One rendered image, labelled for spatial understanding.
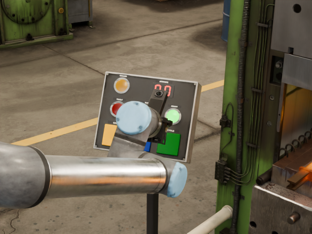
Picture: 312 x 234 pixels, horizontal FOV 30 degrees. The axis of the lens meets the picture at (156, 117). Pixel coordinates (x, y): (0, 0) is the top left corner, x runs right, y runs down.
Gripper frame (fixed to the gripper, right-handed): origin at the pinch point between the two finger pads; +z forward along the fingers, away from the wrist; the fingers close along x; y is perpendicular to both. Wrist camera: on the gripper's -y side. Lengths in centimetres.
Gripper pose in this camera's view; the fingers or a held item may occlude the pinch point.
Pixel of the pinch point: (164, 123)
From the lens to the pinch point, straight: 189.1
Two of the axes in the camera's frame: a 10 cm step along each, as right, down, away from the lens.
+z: 2.4, 1.2, 9.6
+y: -1.5, 9.9, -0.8
